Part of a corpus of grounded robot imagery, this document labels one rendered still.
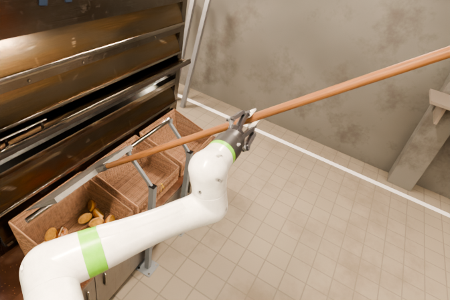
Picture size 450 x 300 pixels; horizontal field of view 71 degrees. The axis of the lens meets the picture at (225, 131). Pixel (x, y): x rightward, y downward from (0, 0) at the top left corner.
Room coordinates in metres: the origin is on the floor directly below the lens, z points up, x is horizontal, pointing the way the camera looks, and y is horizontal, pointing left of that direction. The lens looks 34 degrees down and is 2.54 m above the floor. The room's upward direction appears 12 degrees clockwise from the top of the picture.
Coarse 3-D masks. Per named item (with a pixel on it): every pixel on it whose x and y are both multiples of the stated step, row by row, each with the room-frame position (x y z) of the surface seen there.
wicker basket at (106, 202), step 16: (80, 192) 1.57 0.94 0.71; (96, 192) 1.58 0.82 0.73; (64, 208) 1.42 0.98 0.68; (80, 208) 1.52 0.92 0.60; (112, 208) 1.53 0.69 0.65; (128, 208) 1.49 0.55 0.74; (16, 224) 1.14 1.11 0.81; (48, 224) 1.29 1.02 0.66; (64, 224) 1.36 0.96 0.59; (80, 224) 1.39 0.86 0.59; (32, 240) 1.06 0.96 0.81
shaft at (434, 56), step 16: (448, 48) 0.85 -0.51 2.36; (400, 64) 0.88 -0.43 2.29; (416, 64) 0.86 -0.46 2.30; (352, 80) 0.91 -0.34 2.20; (368, 80) 0.89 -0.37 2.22; (304, 96) 0.95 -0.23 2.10; (320, 96) 0.92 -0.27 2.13; (256, 112) 0.99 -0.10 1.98; (272, 112) 0.97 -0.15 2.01; (224, 128) 1.02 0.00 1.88; (176, 144) 1.08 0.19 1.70; (128, 160) 1.16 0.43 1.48
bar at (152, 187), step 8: (168, 120) 2.04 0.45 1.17; (160, 128) 1.93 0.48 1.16; (144, 136) 1.78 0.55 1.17; (176, 136) 2.03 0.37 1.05; (136, 144) 1.68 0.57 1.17; (184, 144) 2.01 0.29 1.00; (128, 152) 1.59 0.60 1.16; (192, 152) 1.99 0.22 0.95; (136, 168) 1.58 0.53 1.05; (144, 176) 1.56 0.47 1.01; (184, 176) 1.98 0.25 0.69; (152, 184) 1.55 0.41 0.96; (184, 184) 1.97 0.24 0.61; (152, 192) 1.52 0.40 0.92; (184, 192) 1.97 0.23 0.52; (152, 200) 1.52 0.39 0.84; (40, 208) 1.01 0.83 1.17; (48, 208) 1.04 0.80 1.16; (152, 208) 1.52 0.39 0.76; (32, 216) 0.96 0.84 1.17; (184, 232) 1.96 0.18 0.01; (144, 264) 1.56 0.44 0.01; (152, 264) 1.57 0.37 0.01; (144, 272) 1.49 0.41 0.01; (152, 272) 1.50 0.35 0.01
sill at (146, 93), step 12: (156, 84) 2.56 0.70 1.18; (168, 84) 2.66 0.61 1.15; (132, 96) 2.26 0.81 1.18; (144, 96) 2.33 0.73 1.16; (108, 108) 2.02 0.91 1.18; (120, 108) 2.06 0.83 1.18; (96, 120) 1.84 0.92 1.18; (72, 132) 1.65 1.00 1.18; (84, 132) 1.72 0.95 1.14; (48, 144) 1.49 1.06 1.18; (60, 144) 1.54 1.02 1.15; (24, 156) 1.34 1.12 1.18; (36, 156) 1.38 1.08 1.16; (0, 168) 1.21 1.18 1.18; (12, 168) 1.24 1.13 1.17
